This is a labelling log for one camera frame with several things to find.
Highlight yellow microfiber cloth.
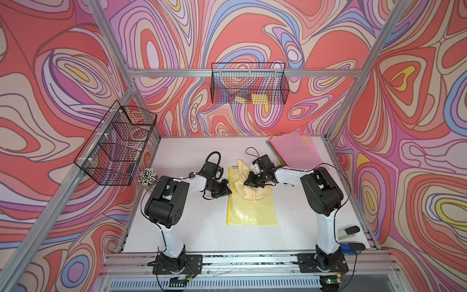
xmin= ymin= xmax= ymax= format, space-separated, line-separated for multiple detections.
xmin=233 ymin=159 xmax=272 ymax=203

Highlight pale yellow document bag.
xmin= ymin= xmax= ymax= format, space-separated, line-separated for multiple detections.
xmin=226 ymin=166 xmax=277 ymax=226

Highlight clear mesh document bag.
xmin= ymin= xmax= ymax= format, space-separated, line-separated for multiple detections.
xmin=266 ymin=139 xmax=286 ymax=166

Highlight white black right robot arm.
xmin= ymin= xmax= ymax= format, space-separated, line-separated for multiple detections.
xmin=244 ymin=155 xmax=344 ymax=262

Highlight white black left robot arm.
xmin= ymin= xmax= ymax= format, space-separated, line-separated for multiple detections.
xmin=144 ymin=162 xmax=232 ymax=262

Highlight yellow sticky notes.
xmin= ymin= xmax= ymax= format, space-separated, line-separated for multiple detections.
xmin=233 ymin=93 xmax=269 ymax=105

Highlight blue grey stapler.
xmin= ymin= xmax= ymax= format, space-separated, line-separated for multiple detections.
xmin=338 ymin=225 xmax=366 ymax=254

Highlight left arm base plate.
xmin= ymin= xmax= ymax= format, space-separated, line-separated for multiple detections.
xmin=153 ymin=254 xmax=203 ymax=276

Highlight black wire basket back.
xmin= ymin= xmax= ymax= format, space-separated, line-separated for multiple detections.
xmin=210 ymin=61 xmax=289 ymax=105

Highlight black wire basket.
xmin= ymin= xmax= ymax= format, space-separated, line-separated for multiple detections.
xmin=74 ymin=101 xmax=157 ymax=186
xmin=210 ymin=61 xmax=289 ymax=105

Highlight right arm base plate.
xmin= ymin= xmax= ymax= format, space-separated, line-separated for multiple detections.
xmin=296 ymin=253 xmax=349 ymax=274

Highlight black wire basket left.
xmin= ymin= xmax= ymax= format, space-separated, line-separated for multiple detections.
xmin=74 ymin=101 xmax=157 ymax=186

